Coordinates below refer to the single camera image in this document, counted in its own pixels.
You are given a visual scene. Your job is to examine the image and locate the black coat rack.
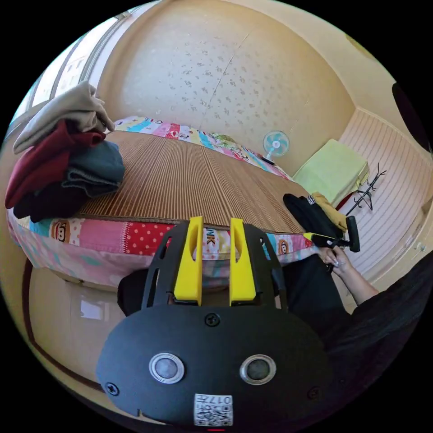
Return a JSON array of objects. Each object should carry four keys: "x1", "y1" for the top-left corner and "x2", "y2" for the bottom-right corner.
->
[{"x1": 345, "y1": 162, "x2": 388, "y2": 217}]

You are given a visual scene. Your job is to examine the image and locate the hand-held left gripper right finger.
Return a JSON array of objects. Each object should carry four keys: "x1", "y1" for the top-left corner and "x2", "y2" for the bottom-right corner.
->
[{"x1": 230, "y1": 217, "x2": 257, "y2": 307}]

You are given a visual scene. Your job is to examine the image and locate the bed with woven mat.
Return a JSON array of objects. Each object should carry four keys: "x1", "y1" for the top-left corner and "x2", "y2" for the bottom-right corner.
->
[{"x1": 6, "y1": 116, "x2": 322, "y2": 290}]

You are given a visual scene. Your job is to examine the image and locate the person's right forearm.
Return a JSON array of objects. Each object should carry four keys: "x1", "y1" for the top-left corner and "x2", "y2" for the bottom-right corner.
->
[{"x1": 340, "y1": 265, "x2": 380, "y2": 306}]

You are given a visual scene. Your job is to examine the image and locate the yellow garment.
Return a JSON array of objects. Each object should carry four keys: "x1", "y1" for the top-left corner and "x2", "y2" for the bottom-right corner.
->
[{"x1": 311, "y1": 192, "x2": 348, "y2": 232}]

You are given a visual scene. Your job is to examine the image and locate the cupboard with yellow-green cover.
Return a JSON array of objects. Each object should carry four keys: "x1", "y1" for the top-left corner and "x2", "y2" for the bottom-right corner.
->
[{"x1": 292, "y1": 138, "x2": 370, "y2": 207}]

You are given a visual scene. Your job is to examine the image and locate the person's right hand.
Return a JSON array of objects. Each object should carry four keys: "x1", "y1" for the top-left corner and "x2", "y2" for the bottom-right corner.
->
[{"x1": 319, "y1": 245, "x2": 355, "y2": 276}]

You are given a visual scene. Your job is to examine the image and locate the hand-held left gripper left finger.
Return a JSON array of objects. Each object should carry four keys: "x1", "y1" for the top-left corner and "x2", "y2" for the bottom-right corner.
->
[{"x1": 173, "y1": 216, "x2": 204, "y2": 306}]

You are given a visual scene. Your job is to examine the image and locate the small blue fan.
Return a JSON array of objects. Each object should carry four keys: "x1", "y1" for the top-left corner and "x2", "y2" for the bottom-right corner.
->
[{"x1": 262, "y1": 130, "x2": 290, "y2": 166}]

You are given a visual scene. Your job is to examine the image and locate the person's body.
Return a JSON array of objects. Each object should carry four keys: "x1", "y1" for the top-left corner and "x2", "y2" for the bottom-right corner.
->
[{"x1": 116, "y1": 251, "x2": 433, "y2": 403}]

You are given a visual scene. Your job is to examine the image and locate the pile of clothes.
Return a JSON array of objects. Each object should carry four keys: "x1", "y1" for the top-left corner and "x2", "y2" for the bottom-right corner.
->
[{"x1": 5, "y1": 81, "x2": 126, "y2": 224}]

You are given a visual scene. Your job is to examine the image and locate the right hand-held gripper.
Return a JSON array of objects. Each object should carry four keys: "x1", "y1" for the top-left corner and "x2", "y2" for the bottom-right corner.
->
[{"x1": 303, "y1": 232, "x2": 351, "y2": 250}]

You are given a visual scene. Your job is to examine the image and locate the window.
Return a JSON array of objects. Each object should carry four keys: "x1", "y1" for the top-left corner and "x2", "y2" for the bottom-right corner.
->
[{"x1": 6, "y1": 6, "x2": 139, "y2": 136}]

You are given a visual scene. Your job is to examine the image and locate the black pants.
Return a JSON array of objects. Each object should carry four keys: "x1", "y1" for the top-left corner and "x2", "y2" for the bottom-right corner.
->
[{"x1": 282, "y1": 193, "x2": 344, "y2": 240}]

